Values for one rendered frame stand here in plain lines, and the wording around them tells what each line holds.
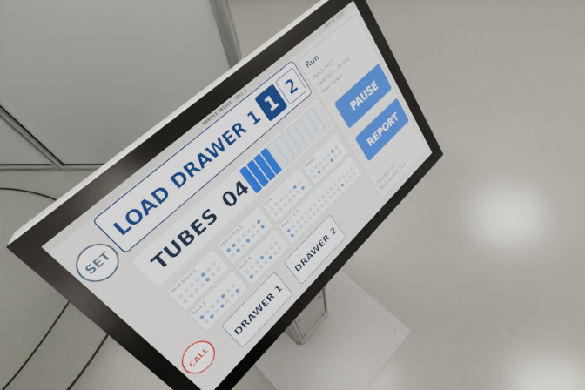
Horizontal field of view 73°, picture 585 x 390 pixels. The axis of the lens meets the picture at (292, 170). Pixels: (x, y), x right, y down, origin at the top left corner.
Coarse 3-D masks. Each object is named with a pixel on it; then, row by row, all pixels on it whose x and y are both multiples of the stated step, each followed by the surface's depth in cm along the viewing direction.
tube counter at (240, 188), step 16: (304, 112) 52; (320, 112) 53; (288, 128) 51; (304, 128) 52; (320, 128) 54; (272, 144) 50; (288, 144) 51; (304, 144) 53; (256, 160) 49; (272, 160) 51; (288, 160) 52; (240, 176) 49; (256, 176) 50; (272, 176) 51; (224, 192) 48; (240, 192) 49; (256, 192) 50; (240, 208) 49
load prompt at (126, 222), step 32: (288, 64) 50; (256, 96) 49; (288, 96) 51; (224, 128) 47; (256, 128) 49; (192, 160) 46; (224, 160) 47; (128, 192) 43; (160, 192) 44; (192, 192) 46; (96, 224) 41; (128, 224) 43; (160, 224) 44
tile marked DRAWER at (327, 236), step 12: (324, 228) 55; (336, 228) 56; (312, 240) 55; (324, 240) 56; (336, 240) 57; (300, 252) 54; (312, 252) 55; (324, 252) 56; (288, 264) 53; (300, 264) 54; (312, 264) 55; (300, 276) 54
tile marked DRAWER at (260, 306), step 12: (276, 276) 52; (264, 288) 52; (276, 288) 52; (288, 288) 53; (252, 300) 51; (264, 300) 52; (276, 300) 53; (240, 312) 50; (252, 312) 51; (264, 312) 52; (276, 312) 53; (228, 324) 50; (240, 324) 50; (252, 324) 51; (264, 324) 52; (240, 336) 51; (252, 336) 51
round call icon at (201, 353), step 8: (200, 336) 48; (192, 344) 48; (200, 344) 48; (208, 344) 49; (184, 352) 47; (192, 352) 48; (200, 352) 48; (208, 352) 49; (216, 352) 49; (176, 360) 47; (184, 360) 47; (192, 360) 48; (200, 360) 48; (208, 360) 49; (184, 368) 47; (192, 368) 48; (200, 368) 48; (208, 368) 49; (192, 376) 48; (200, 376) 48
